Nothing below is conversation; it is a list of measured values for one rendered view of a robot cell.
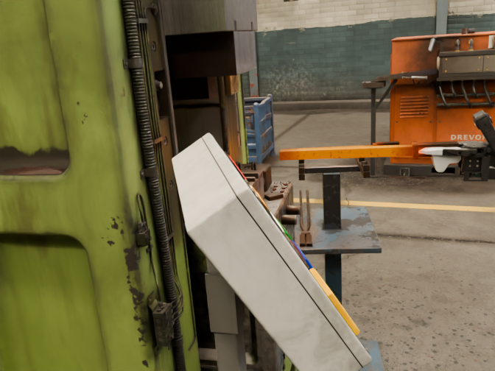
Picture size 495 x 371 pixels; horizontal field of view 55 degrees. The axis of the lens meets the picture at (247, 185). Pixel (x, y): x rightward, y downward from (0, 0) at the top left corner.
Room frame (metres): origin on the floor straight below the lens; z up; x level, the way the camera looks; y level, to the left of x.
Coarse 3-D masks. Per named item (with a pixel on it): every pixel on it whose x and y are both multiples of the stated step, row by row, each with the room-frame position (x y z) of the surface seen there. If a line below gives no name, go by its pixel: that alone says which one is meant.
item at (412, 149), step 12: (408, 144) 1.14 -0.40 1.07; (420, 144) 1.11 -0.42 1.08; (432, 144) 1.10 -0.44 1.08; (444, 144) 1.09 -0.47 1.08; (456, 144) 1.08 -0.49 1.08; (288, 156) 1.18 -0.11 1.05; (300, 156) 1.18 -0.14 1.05; (312, 156) 1.17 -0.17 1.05; (324, 156) 1.16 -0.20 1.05; (336, 156) 1.15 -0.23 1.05; (348, 156) 1.15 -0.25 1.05; (360, 156) 1.14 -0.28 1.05; (372, 156) 1.13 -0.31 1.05; (384, 156) 1.12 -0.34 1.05; (396, 156) 1.12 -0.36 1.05; (420, 156) 1.10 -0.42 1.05
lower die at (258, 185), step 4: (244, 172) 1.26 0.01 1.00; (248, 172) 1.25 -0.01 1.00; (252, 172) 1.25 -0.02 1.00; (256, 172) 1.25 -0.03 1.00; (260, 172) 1.27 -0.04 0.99; (260, 176) 1.26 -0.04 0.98; (248, 180) 1.20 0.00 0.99; (252, 180) 1.20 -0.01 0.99; (260, 180) 1.26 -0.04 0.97; (252, 184) 1.17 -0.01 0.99; (256, 184) 1.21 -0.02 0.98; (260, 184) 1.26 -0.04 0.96; (256, 188) 1.21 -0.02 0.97; (260, 188) 1.25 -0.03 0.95; (260, 192) 1.25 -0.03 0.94; (260, 196) 1.25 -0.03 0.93
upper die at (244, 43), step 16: (224, 32) 1.11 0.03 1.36; (240, 32) 1.16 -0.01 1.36; (176, 48) 1.14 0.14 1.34; (192, 48) 1.13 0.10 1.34; (208, 48) 1.12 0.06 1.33; (224, 48) 1.11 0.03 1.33; (240, 48) 1.15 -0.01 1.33; (176, 64) 1.14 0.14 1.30; (192, 64) 1.13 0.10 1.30; (208, 64) 1.12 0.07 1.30; (224, 64) 1.11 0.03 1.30; (240, 64) 1.14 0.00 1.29
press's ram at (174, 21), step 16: (176, 0) 1.08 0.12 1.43; (192, 0) 1.07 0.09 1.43; (208, 0) 1.06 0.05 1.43; (224, 0) 1.05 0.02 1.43; (240, 0) 1.18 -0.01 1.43; (176, 16) 1.08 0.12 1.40; (192, 16) 1.07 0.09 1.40; (208, 16) 1.06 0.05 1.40; (224, 16) 1.05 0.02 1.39; (240, 16) 1.17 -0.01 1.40; (256, 16) 1.33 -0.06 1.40; (176, 32) 1.08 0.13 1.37; (192, 32) 1.07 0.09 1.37; (208, 32) 1.07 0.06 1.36
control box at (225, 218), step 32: (192, 160) 0.70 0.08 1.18; (224, 160) 0.60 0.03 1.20; (192, 192) 0.56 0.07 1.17; (224, 192) 0.50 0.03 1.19; (192, 224) 0.47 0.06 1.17; (224, 224) 0.47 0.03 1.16; (256, 224) 0.47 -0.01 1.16; (224, 256) 0.46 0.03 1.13; (256, 256) 0.47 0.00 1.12; (288, 256) 0.48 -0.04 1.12; (256, 288) 0.47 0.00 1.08; (288, 288) 0.48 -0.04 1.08; (320, 288) 0.49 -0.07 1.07; (288, 320) 0.48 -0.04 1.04; (320, 320) 0.48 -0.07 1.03; (288, 352) 0.48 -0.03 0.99; (320, 352) 0.48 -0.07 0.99; (352, 352) 0.49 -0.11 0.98
